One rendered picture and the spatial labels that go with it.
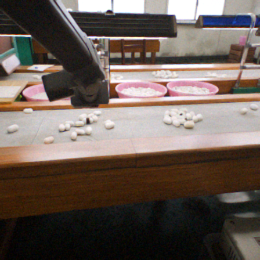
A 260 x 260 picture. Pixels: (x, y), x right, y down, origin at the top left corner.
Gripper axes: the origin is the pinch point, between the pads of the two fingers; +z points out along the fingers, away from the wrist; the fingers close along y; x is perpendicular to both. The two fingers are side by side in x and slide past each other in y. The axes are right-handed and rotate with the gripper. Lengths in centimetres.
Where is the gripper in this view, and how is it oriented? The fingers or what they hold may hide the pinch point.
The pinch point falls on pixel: (90, 103)
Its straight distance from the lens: 72.4
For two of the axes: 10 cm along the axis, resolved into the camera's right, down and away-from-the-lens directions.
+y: -9.9, 0.6, -1.5
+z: -1.3, 2.2, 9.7
